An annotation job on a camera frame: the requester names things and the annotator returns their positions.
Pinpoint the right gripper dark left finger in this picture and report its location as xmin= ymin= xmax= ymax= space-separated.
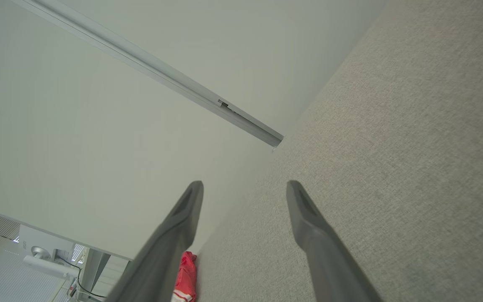
xmin=106 ymin=181 xmax=204 ymax=302

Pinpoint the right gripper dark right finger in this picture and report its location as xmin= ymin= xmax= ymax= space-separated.
xmin=286 ymin=180 xmax=383 ymax=302

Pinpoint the red white-trimmed jersey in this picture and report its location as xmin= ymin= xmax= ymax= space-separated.
xmin=171 ymin=251 xmax=197 ymax=302

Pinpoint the grey metal leg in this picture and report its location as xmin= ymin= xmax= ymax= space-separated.
xmin=77 ymin=248 xmax=112 ymax=301

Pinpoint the white box device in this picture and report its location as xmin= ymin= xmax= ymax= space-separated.
xmin=18 ymin=224 xmax=85 ymax=278

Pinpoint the black floor cable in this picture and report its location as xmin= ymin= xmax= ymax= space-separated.
xmin=56 ymin=255 xmax=106 ymax=299

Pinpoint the aluminium wall rail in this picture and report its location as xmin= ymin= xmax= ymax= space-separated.
xmin=12 ymin=0 xmax=284 ymax=148

